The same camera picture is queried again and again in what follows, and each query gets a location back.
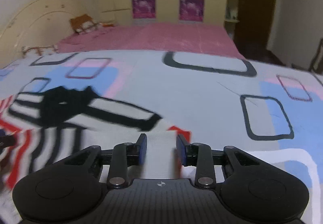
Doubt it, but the lower left purple poster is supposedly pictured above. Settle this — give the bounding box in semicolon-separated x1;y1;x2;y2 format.
132;0;157;25

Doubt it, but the brown white pillow near headboard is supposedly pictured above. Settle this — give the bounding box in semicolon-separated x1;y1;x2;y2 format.
21;45;58;58

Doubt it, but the cream arched headboard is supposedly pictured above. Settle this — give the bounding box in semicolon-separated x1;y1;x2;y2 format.
1;0;88;68

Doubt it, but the orange white patterned pillow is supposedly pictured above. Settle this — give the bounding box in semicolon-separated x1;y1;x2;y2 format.
69;14;100;34

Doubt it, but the dark wooden chair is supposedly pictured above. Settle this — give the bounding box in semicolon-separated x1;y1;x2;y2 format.
309;38;323;74

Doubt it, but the purple poster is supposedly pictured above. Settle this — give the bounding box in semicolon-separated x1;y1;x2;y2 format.
179;0;204;22
132;0;157;25

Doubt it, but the pink bed sheet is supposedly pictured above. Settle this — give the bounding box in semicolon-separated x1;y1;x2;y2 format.
57;23;244;59

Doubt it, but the dark brown wooden door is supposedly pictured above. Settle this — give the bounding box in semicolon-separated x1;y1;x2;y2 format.
234;0;276;60

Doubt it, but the lower right purple poster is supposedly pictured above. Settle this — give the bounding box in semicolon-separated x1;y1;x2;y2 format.
179;0;204;22

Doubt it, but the striped knit children's sweater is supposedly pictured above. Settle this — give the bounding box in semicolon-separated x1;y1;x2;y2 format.
1;87;191;191

